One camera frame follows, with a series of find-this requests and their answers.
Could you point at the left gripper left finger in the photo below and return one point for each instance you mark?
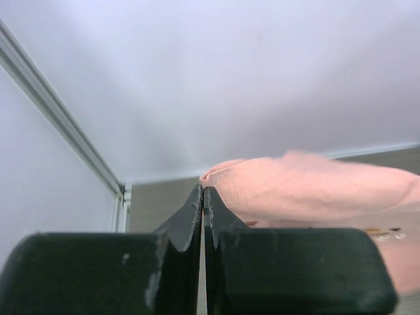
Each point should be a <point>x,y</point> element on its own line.
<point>108,273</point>

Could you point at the left aluminium corner post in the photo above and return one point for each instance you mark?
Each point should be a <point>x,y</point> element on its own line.
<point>24,72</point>

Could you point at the pink printed t shirt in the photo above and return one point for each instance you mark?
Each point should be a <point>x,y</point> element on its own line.
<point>306,190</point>

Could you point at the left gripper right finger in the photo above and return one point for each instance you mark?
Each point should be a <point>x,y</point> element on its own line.
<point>291,270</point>

